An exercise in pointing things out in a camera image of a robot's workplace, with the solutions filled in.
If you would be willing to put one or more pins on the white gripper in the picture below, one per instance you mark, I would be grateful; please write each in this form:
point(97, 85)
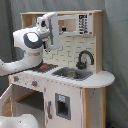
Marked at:
point(47, 27)

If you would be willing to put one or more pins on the white microwave door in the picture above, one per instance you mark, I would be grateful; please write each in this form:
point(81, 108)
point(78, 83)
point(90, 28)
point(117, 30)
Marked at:
point(76, 24)

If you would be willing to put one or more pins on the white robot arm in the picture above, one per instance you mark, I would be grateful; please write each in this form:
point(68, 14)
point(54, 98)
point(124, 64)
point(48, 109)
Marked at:
point(32, 41)

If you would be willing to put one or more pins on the wooden toy kitchen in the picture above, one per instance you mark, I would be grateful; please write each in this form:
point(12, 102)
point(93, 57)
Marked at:
point(27, 99)

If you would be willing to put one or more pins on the black toy stovetop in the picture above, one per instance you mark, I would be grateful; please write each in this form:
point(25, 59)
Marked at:
point(45, 67)

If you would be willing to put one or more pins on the black toy faucet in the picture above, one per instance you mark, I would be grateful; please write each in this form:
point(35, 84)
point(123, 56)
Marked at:
point(82, 63)

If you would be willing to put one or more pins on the grey toy sink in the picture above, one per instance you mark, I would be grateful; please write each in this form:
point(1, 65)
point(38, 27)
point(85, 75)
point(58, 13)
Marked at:
point(71, 73)

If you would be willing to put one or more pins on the red right stove knob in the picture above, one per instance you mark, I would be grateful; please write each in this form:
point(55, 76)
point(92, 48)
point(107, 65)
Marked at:
point(34, 83)

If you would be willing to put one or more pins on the red stove knob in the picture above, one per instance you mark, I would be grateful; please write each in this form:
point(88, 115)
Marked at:
point(34, 83)
point(16, 78)

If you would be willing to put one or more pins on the red left stove knob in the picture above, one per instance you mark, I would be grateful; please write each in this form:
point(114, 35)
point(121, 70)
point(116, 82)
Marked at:
point(16, 78)

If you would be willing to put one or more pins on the white dishwasher door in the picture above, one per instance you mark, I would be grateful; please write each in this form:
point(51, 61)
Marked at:
point(62, 106)

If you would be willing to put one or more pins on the white oven door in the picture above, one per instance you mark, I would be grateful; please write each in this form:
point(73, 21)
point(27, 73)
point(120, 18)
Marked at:
point(6, 103)

